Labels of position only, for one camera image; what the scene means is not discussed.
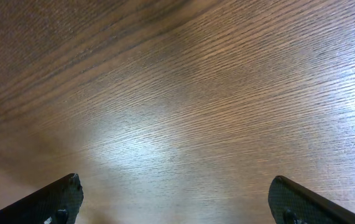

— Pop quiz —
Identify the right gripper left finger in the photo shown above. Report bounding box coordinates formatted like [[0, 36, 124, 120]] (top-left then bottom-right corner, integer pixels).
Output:
[[0, 173, 84, 224]]

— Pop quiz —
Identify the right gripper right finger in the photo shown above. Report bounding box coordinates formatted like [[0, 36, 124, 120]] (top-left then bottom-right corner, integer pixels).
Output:
[[268, 175, 355, 224]]

